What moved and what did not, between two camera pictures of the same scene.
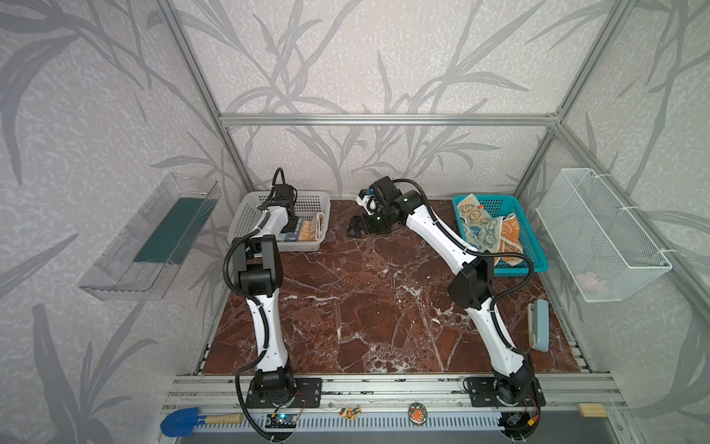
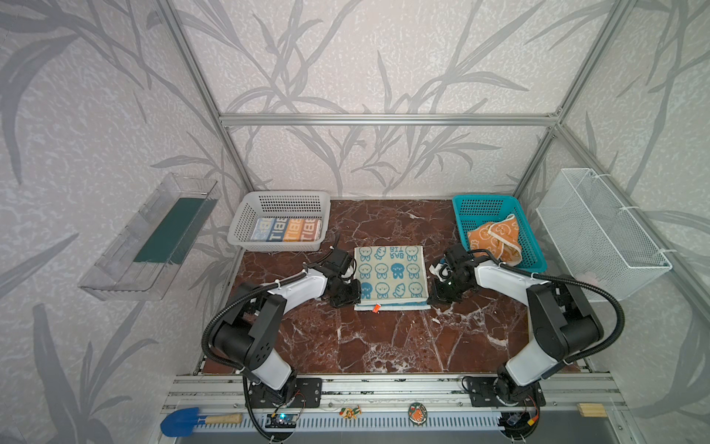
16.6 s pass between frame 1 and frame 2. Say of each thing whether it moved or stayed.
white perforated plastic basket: stayed
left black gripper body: moved
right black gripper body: moved
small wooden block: stayed
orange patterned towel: stayed
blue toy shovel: stayed
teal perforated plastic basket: stayed
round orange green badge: stayed
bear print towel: moved
